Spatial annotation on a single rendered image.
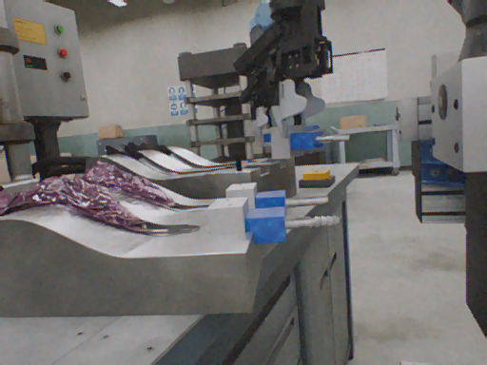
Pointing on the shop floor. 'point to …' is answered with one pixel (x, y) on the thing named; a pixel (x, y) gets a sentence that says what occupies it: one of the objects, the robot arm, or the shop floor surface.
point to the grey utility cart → (386, 147)
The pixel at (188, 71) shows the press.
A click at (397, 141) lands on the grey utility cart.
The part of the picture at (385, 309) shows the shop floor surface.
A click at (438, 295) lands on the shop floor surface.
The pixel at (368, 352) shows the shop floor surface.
